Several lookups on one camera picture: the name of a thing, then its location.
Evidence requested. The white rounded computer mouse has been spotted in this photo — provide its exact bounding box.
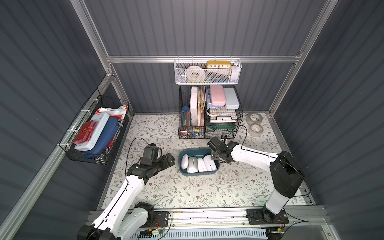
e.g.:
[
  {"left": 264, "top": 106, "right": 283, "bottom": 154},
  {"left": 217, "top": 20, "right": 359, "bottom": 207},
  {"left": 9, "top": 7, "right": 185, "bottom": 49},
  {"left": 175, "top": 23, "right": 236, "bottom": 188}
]
[{"left": 203, "top": 155, "right": 217, "bottom": 172}]

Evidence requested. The white slim computer mouse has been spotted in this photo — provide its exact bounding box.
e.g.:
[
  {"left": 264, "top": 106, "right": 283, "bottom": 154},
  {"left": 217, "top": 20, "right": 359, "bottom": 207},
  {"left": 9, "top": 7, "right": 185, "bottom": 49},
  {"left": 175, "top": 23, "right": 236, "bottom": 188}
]
[{"left": 188, "top": 157, "right": 199, "bottom": 174}]

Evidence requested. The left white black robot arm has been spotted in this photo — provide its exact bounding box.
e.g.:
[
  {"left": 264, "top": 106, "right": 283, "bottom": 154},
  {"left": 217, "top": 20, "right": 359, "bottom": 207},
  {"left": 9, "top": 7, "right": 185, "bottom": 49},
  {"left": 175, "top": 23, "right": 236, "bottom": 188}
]
[{"left": 77, "top": 144, "right": 175, "bottom": 240}]

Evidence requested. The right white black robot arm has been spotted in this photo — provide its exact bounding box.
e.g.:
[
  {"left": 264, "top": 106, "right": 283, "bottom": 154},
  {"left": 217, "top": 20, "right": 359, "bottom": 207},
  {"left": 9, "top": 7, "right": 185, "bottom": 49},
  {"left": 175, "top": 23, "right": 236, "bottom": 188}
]
[{"left": 207, "top": 137, "right": 305, "bottom": 217}]

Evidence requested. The white box upright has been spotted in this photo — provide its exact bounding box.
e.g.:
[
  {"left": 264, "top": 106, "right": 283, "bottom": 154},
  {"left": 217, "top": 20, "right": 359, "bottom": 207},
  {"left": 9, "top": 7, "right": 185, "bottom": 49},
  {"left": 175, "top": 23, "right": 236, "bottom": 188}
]
[{"left": 190, "top": 87, "right": 198, "bottom": 126}]

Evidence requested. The clear tape roll front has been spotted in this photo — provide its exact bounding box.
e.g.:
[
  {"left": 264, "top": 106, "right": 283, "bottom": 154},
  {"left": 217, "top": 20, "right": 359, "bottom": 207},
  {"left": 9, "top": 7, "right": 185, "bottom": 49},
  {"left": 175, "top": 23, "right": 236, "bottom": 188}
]
[{"left": 248, "top": 124, "right": 264, "bottom": 138}]

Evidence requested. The clear tape roll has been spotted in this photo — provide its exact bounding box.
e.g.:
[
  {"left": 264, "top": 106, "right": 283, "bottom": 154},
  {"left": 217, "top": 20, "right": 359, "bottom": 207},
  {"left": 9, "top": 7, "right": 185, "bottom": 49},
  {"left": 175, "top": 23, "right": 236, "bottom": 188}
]
[
  {"left": 246, "top": 113, "right": 263, "bottom": 126},
  {"left": 248, "top": 124, "right": 264, "bottom": 138}
]

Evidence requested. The clear tape roll rear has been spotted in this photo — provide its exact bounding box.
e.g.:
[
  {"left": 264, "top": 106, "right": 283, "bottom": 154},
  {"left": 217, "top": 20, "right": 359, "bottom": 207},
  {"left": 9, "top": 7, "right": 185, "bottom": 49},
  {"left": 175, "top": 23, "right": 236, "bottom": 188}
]
[{"left": 246, "top": 113, "right": 263, "bottom": 126}]

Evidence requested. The light grey pencil case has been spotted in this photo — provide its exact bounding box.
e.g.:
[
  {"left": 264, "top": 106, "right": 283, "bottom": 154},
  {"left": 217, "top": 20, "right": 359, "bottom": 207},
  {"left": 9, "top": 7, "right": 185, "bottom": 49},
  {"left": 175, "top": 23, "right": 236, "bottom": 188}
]
[{"left": 224, "top": 88, "right": 240, "bottom": 110}]

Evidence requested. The pink pencil case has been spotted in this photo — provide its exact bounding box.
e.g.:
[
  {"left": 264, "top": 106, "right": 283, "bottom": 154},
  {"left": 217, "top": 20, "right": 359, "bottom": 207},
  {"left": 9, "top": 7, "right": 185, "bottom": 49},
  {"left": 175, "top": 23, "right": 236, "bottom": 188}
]
[{"left": 210, "top": 85, "right": 226, "bottom": 106}]

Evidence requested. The blue zip case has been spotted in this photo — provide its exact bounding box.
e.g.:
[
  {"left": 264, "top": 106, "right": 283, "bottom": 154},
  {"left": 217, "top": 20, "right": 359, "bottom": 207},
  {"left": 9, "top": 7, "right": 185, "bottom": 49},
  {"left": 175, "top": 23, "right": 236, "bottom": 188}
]
[{"left": 83, "top": 117, "right": 120, "bottom": 159}]

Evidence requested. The small circuit board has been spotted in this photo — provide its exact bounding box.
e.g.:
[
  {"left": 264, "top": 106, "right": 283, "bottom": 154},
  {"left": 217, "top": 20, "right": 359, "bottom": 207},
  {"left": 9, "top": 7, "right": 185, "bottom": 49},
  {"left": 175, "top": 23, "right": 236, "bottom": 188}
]
[{"left": 137, "top": 229, "right": 165, "bottom": 239}]

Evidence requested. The white plastic case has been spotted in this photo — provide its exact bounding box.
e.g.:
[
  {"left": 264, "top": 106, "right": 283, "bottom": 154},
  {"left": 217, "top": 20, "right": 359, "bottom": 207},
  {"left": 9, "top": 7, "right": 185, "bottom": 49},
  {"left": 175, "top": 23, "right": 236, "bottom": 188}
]
[{"left": 75, "top": 112, "right": 110, "bottom": 152}]

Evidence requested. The white mesh hanging basket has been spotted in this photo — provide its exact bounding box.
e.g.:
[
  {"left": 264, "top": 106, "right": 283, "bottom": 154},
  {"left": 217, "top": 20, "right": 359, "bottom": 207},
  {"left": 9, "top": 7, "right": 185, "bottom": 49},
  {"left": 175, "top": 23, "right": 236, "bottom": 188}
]
[{"left": 174, "top": 58, "right": 243, "bottom": 85}]

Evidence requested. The red wallet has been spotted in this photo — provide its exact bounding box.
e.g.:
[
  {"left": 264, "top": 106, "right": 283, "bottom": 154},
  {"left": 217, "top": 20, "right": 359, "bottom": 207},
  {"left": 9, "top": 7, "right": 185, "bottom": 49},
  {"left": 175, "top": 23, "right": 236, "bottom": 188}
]
[{"left": 74, "top": 121, "right": 98, "bottom": 145}]

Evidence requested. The yellow clock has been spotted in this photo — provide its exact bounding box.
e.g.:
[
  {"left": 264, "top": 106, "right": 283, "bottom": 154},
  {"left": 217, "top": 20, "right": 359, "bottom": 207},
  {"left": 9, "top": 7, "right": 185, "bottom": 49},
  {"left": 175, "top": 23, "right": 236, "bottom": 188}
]
[{"left": 207, "top": 60, "right": 232, "bottom": 69}]

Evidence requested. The white tape roll in basket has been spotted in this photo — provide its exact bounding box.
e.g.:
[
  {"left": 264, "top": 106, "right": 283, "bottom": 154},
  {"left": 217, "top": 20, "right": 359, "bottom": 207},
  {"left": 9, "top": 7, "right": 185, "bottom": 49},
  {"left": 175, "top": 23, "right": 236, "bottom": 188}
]
[{"left": 186, "top": 66, "right": 206, "bottom": 82}]

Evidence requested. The black wire desk organizer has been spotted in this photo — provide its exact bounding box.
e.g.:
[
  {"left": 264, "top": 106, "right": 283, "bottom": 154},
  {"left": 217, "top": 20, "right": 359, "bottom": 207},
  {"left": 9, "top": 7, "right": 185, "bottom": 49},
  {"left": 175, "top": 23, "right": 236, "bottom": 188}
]
[{"left": 178, "top": 85, "right": 244, "bottom": 140}]

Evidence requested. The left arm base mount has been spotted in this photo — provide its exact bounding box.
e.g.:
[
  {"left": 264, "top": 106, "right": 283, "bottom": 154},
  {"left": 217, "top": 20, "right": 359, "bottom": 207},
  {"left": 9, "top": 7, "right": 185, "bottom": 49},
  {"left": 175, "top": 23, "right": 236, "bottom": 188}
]
[{"left": 141, "top": 211, "right": 171, "bottom": 228}]

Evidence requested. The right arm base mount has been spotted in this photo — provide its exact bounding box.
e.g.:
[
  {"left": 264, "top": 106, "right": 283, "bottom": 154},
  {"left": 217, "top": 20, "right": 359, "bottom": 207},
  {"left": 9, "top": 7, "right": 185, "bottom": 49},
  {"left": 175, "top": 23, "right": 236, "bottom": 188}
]
[{"left": 246, "top": 208, "right": 289, "bottom": 226}]

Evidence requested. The black wire wall basket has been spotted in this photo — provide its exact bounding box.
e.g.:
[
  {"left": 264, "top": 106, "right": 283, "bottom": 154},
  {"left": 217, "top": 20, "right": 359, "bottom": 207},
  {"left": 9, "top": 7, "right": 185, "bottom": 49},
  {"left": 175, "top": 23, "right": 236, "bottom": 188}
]
[{"left": 59, "top": 90, "right": 129, "bottom": 165}]

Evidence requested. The aluminium rail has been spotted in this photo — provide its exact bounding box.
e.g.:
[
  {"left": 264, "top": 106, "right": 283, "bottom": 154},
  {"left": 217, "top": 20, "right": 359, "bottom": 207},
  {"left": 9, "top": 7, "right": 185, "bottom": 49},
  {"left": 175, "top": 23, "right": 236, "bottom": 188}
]
[{"left": 80, "top": 205, "right": 341, "bottom": 240}]

